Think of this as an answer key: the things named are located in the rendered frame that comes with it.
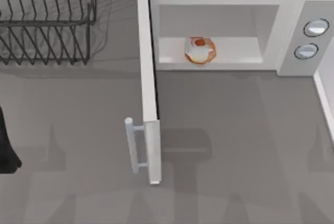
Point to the white microwave door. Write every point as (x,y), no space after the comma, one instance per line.
(150,91)

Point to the grey round microwave knob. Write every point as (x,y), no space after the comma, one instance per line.
(316,27)
(306,51)

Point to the pale microwave oven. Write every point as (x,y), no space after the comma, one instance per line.
(289,25)

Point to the orange and white cup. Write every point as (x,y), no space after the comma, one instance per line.
(200,51)

